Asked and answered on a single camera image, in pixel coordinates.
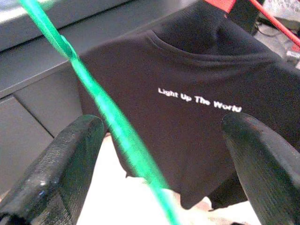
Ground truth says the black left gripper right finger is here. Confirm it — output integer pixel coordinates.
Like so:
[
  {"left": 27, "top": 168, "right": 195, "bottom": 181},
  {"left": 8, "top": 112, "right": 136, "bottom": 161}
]
[{"left": 221, "top": 112, "right": 300, "bottom": 225}]

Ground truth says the black TV console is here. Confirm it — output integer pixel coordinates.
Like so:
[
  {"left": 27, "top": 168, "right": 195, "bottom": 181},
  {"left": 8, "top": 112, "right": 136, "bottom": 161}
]
[{"left": 0, "top": 0, "right": 197, "bottom": 196}]

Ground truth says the black t-shirt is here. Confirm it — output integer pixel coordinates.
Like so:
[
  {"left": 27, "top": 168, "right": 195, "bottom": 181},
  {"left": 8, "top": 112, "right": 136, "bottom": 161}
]
[{"left": 77, "top": 0, "right": 300, "bottom": 211}]

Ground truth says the red clothes hanger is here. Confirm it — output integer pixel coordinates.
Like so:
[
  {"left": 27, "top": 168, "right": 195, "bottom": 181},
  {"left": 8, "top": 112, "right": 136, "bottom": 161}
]
[{"left": 248, "top": 0, "right": 300, "bottom": 47}]

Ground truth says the green clothes hanger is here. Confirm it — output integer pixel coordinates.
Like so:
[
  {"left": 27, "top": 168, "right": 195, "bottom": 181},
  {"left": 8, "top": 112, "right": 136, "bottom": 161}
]
[{"left": 18, "top": 0, "right": 183, "bottom": 225}]

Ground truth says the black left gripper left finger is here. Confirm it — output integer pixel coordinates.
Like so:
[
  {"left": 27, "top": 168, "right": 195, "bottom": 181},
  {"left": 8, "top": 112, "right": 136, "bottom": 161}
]
[{"left": 0, "top": 114, "right": 105, "bottom": 225}]

